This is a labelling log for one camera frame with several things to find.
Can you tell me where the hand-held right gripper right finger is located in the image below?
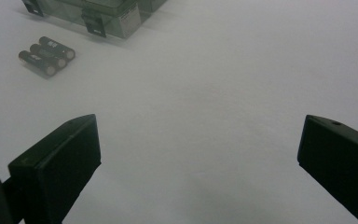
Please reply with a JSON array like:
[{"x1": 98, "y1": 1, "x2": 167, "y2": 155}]
[{"x1": 296, "y1": 114, "x2": 358, "y2": 224}]

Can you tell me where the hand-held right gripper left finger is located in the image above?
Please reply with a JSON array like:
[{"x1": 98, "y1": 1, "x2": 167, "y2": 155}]
[{"x1": 7, "y1": 113, "x2": 103, "y2": 224}]

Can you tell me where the black battery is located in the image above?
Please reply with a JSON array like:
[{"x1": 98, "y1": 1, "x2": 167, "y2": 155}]
[
  {"x1": 18, "y1": 49, "x2": 58, "y2": 77},
  {"x1": 38, "y1": 35, "x2": 76, "y2": 61},
  {"x1": 29, "y1": 43, "x2": 68, "y2": 69}
]

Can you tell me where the transparent grey plastic organizer box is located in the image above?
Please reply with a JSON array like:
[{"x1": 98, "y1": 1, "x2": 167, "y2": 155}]
[{"x1": 21, "y1": 0, "x2": 169, "y2": 40}]

